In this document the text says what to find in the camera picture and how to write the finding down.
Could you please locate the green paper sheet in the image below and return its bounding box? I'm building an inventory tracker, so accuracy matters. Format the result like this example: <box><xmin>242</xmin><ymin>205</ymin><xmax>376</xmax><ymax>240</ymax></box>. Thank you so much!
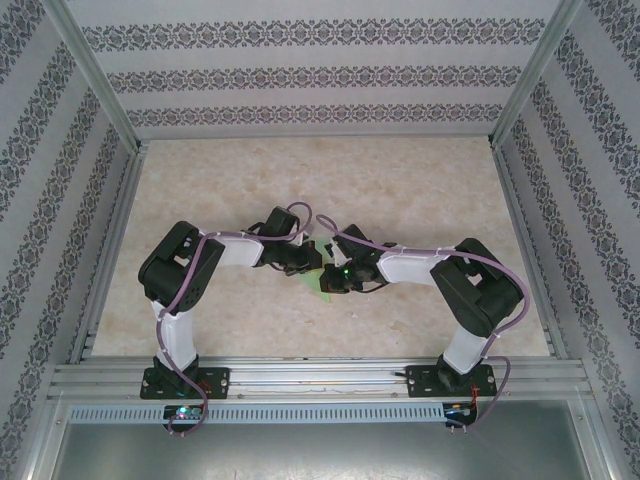
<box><xmin>291</xmin><ymin>236</ymin><xmax>338</xmax><ymax>306</ymax></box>

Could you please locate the grey metal sheet panel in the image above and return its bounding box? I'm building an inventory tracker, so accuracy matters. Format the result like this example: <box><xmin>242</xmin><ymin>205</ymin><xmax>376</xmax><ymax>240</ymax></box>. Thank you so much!
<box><xmin>49</xmin><ymin>399</ymin><xmax>611</xmax><ymax>480</ymax></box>

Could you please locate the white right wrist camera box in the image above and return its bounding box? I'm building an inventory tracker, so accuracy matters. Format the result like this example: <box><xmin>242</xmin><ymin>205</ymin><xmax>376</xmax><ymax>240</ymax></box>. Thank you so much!
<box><xmin>327</xmin><ymin>238</ymin><xmax>352</xmax><ymax>266</ymax></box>

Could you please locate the aluminium mounting rail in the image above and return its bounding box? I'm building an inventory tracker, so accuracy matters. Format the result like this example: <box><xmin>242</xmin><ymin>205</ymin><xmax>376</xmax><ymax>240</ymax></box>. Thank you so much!
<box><xmin>47</xmin><ymin>357</ymin><xmax>594</xmax><ymax>401</ymax></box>

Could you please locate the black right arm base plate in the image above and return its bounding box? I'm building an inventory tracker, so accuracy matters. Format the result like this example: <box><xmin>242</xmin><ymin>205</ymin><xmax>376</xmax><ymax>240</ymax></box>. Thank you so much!
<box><xmin>407</xmin><ymin>364</ymin><xmax>497</xmax><ymax>400</ymax></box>

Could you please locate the grey slotted cable duct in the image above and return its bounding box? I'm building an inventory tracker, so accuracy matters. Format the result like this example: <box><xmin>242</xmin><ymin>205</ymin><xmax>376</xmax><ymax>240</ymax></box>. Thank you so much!
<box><xmin>67</xmin><ymin>403</ymin><xmax>479</xmax><ymax>424</ymax></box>

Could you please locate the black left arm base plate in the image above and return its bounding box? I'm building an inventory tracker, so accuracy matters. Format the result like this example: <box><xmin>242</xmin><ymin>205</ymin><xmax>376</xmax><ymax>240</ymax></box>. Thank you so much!
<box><xmin>141</xmin><ymin>367</ymin><xmax>231</xmax><ymax>401</ymax></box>

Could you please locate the aluminium side rail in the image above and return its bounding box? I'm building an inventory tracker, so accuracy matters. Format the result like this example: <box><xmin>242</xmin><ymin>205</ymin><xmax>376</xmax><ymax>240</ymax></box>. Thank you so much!
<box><xmin>489</xmin><ymin>139</ymin><xmax>571</xmax><ymax>361</ymax></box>
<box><xmin>67</xmin><ymin>142</ymin><xmax>151</xmax><ymax>364</ymax></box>

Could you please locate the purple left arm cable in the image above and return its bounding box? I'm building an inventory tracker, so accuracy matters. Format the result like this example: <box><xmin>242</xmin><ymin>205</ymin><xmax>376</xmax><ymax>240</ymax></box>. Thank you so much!
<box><xmin>155</xmin><ymin>200</ymin><xmax>317</xmax><ymax>437</ymax></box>

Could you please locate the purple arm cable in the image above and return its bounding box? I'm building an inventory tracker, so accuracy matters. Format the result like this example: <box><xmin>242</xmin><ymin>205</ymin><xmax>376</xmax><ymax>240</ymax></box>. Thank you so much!
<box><xmin>316</xmin><ymin>214</ymin><xmax>532</xmax><ymax>434</ymax></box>
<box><xmin>155</xmin><ymin>200</ymin><xmax>317</xmax><ymax>437</ymax></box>

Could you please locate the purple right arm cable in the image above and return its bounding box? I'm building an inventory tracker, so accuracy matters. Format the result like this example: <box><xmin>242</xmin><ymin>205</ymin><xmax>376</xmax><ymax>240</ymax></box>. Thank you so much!
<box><xmin>316</xmin><ymin>214</ymin><xmax>532</xmax><ymax>434</ymax></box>

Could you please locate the aluminium frame post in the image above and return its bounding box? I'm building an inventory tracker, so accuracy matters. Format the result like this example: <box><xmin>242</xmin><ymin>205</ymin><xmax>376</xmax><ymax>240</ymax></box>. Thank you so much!
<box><xmin>488</xmin><ymin>0</ymin><xmax>586</xmax><ymax>149</ymax></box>
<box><xmin>39</xmin><ymin>0</ymin><xmax>149</xmax><ymax>156</ymax></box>

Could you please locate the aluminium lower frame strut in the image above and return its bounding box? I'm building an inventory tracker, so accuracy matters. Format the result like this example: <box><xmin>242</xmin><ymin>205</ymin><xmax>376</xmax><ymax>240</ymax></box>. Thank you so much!
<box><xmin>582</xmin><ymin>394</ymin><xmax>626</xmax><ymax>480</ymax></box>
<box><xmin>22</xmin><ymin>392</ymin><xmax>69</xmax><ymax>480</ymax></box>

